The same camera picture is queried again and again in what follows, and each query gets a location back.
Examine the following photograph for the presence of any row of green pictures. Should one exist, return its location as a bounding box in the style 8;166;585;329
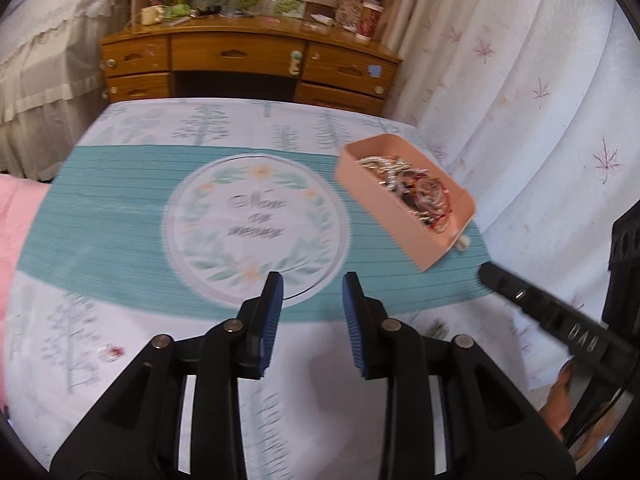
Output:
200;0;307;17

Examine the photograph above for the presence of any pink blanket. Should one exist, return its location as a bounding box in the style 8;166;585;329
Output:
0;175;51;321

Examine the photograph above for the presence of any red patterned paper cup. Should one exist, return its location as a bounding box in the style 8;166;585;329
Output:
356;2;384;42

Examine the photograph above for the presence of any black bead bracelet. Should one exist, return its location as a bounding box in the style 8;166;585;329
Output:
397;180;441;217

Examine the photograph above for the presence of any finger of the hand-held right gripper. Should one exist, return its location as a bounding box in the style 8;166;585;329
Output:
478;261;632;377

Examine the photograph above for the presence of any white leaf print curtain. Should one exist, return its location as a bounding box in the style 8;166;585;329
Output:
380;0;640;396

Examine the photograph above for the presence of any person's right hand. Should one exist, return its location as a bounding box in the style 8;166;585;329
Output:
542;364;576;443

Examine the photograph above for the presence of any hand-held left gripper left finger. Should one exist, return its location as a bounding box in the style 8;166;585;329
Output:
50;271;285;480

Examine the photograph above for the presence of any pink cardboard box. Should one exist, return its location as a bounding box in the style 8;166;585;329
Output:
334;134;477;273

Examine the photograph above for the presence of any tree print tablecloth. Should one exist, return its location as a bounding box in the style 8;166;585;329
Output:
0;97;576;480

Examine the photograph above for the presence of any wooden desk with drawers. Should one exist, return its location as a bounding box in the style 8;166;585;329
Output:
100;0;403;117

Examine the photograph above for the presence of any cream lace cover cloth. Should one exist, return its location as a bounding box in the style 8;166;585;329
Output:
0;0;138;181

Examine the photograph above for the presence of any floral paper box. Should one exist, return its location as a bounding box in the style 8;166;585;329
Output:
334;0;366;31

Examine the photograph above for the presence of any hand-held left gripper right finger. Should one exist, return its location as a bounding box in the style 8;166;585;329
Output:
341;271;576;480

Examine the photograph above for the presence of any gold chain bracelet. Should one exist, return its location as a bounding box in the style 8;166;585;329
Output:
357;154;413;188

